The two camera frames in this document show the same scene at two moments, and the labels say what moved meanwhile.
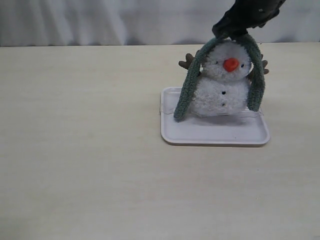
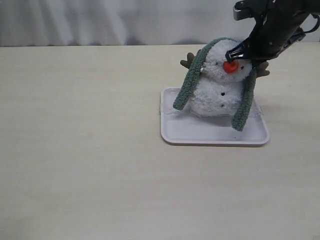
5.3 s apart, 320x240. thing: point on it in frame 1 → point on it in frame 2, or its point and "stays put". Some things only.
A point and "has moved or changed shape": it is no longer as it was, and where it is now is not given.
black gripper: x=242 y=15 → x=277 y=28
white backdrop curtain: x=141 y=23 stays put
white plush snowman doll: x=222 y=86 stays put
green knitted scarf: x=256 y=90 has moved or changed shape
